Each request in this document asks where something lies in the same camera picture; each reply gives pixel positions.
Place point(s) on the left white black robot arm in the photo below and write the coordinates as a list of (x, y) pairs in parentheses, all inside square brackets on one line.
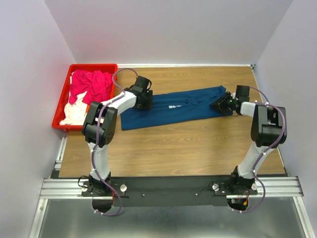
[(99, 129)]

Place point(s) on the aluminium frame rail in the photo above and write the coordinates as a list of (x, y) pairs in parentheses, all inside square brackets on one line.
[(54, 188)]

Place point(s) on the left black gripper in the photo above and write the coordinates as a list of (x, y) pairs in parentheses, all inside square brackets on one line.
[(148, 104)]

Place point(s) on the magenta t shirt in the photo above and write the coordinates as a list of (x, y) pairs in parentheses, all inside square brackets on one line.
[(87, 87)]

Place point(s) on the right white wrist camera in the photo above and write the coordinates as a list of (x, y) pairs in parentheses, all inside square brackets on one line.
[(233, 96)]

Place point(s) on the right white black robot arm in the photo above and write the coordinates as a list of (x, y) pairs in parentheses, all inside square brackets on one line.
[(268, 131)]

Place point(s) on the red plastic bin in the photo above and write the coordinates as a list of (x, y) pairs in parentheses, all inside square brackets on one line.
[(64, 96)]

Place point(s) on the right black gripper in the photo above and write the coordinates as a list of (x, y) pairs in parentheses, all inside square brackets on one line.
[(220, 102)]

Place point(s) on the white t shirt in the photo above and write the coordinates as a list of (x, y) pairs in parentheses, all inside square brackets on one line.
[(74, 114)]

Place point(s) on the blue printed t shirt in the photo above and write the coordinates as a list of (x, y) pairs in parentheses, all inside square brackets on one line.
[(174, 108)]

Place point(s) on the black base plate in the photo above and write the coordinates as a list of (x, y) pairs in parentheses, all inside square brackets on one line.
[(168, 191)]

